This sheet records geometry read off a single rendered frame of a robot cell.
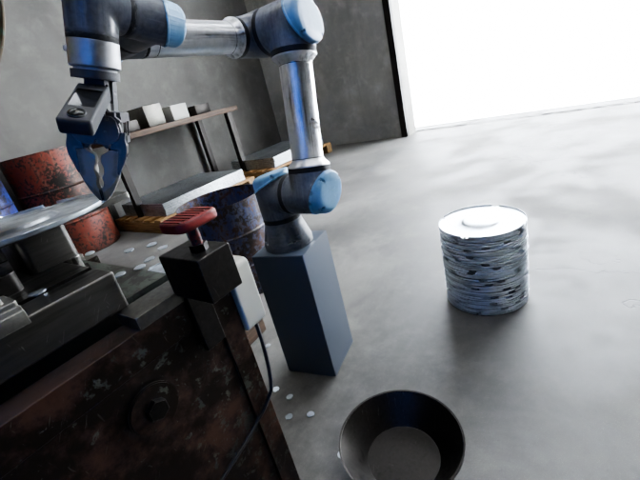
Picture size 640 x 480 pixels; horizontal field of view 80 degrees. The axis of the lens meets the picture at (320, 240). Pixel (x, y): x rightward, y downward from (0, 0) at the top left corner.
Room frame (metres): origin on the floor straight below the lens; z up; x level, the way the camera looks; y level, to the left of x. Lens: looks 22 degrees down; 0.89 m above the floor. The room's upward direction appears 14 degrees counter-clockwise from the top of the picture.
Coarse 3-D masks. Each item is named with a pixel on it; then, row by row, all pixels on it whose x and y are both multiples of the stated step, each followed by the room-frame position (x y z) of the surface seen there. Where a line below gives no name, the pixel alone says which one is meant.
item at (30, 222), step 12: (60, 204) 0.79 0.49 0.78; (72, 204) 0.74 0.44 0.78; (84, 204) 0.71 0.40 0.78; (96, 204) 0.65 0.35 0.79; (12, 216) 0.77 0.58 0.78; (24, 216) 0.70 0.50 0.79; (36, 216) 0.66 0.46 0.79; (48, 216) 0.65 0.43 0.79; (60, 216) 0.64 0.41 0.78; (72, 216) 0.60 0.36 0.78; (0, 228) 0.64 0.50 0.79; (12, 228) 0.61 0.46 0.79; (24, 228) 0.61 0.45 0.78; (36, 228) 0.59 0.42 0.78; (48, 228) 0.56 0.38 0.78; (0, 240) 0.57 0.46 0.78; (12, 240) 0.54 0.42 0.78
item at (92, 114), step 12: (84, 84) 0.69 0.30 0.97; (72, 96) 0.65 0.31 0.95; (84, 96) 0.65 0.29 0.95; (96, 96) 0.66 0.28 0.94; (108, 96) 0.68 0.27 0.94; (72, 108) 0.61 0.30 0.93; (84, 108) 0.62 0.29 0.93; (96, 108) 0.63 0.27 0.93; (60, 120) 0.59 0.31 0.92; (72, 120) 0.59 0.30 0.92; (84, 120) 0.60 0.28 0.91; (96, 120) 0.62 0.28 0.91; (72, 132) 0.60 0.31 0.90; (84, 132) 0.60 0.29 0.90
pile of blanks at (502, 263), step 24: (456, 240) 1.17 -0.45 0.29; (480, 240) 1.11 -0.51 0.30; (504, 240) 1.10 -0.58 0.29; (456, 264) 1.18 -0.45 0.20; (480, 264) 1.13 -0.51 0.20; (504, 264) 1.10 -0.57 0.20; (528, 264) 1.15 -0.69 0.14; (456, 288) 1.21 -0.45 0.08; (480, 288) 1.12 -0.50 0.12; (504, 288) 1.10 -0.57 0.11; (528, 288) 1.14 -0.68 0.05; (480, 312) 1.13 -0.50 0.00; (504, 312) 1.10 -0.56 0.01
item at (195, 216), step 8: (192, 208) 0.56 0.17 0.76; (200, 208) 0.54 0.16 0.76; (208, 208) 0.53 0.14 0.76; (176, 216) 0.53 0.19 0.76; (184, 216) 0.52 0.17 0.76; (192, 216) 0.51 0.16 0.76; (200, 216) 0.51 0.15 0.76; (208, 216) 0.52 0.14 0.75; (160, 224) 0.51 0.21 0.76; (168, 224) 0.50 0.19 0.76; (176, 224) 0.49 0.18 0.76; (184, 224) 0.49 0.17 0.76; (192, 224) 0.50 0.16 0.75; (200, 224) 0.51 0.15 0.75; (168, 232) 0.50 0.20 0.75; (176, 232) 0.49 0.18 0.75; (184, 232) 0.49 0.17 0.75; (192, 232) 0.52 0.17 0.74; (192, 240) 0.52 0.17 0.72; (200, 240) 0.52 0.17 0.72
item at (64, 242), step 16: (128, 192) 0.75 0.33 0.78; (96, 208) 0.69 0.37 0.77; (32, 240) 0.62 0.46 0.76; (48, 240) 0.64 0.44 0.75; (64, 240) 0.66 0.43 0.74; (16, 256) 0.62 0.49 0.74; (32, 256) 0.62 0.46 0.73; (48, 256) 0.63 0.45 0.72; (64, 256) 0.65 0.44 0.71; (32, 272) 0.61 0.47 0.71
